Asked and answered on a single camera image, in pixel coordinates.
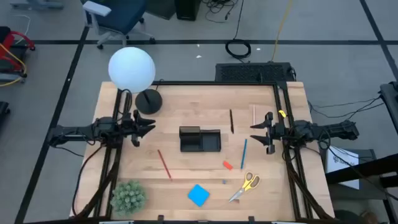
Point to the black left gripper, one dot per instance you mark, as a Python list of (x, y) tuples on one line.
[(130, 129)]

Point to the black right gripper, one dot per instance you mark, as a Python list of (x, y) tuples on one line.
[(280, 132)]

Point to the blue pencil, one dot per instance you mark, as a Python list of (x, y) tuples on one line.
[(244, 154)]

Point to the black pen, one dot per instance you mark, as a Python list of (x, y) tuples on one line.
[(231, 121)]

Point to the red pencil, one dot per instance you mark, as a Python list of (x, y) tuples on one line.
[(164, 165)]

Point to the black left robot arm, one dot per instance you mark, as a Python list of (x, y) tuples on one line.
[(77, 130)]

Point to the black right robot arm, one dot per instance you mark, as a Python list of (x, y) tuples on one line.
[(335, 130)]

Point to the black mesh desk organizer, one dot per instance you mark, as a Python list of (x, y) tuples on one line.
[(211, 141)]

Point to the blue office chair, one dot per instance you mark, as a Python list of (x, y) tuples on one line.
[(124, 12)]

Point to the orange eraser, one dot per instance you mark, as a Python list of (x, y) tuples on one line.
[(227, 165)]

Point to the white globe desk lamp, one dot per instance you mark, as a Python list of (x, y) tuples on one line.
[(132, 70)]

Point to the black perforated computer case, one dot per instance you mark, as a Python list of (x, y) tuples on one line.
[(252, 72)]

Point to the green potted plant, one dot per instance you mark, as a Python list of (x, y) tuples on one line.
[(128, 197)]

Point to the white printed paper sheet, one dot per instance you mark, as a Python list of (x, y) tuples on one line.
[(342, 161)]

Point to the blue sticky note pad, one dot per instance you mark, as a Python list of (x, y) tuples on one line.
[(198, 195)]

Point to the black floor box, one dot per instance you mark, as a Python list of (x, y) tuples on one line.
[(187, 9)]

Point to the red cart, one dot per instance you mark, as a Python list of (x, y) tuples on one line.
[(7, 40)]

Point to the black aluminium table frame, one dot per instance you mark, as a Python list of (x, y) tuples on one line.
[(217, 83)]

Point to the black table edge bracket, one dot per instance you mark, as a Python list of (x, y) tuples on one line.
[(160, 218), (251, 219)]

